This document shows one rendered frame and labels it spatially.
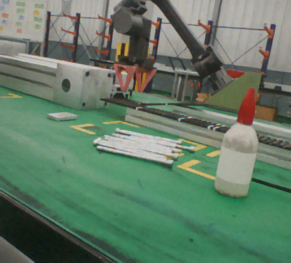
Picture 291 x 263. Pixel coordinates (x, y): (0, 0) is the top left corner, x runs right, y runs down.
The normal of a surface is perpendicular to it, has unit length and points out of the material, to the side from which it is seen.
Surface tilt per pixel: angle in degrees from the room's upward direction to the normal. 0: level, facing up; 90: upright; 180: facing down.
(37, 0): 90
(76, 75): 90
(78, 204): 0
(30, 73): 90
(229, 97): 90
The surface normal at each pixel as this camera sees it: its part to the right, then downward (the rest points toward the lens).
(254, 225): 0.14, -0.97
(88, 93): 0.80, 0.22
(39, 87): -0.58, 0.06
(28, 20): -0.26, 0.14
